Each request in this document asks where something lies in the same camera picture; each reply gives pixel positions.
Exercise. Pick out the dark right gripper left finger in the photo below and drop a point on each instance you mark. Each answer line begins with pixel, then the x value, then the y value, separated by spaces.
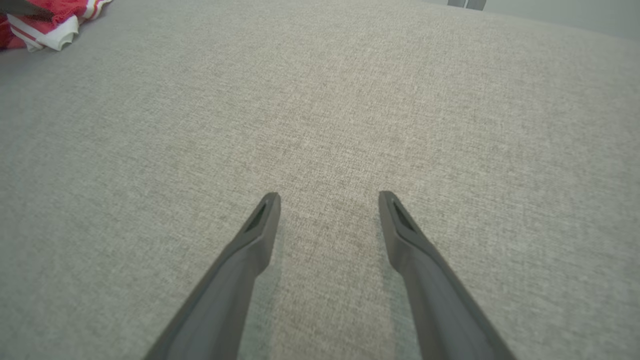
pixel 225 300

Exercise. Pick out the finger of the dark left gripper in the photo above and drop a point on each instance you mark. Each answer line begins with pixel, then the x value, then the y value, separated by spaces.
pixel 22 7

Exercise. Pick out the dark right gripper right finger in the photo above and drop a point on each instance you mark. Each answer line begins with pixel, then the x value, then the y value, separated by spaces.
pixel 440 305

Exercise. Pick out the red white jersey shirt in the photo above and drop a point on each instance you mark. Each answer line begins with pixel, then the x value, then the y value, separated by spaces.
pixel 50 32

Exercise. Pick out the grey fabric sofa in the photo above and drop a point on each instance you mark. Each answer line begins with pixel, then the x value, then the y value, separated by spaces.
pixel 325 125

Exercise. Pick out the grey partition post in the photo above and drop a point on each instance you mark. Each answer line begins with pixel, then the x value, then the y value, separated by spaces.
pixel 455 3
pixel 476 4

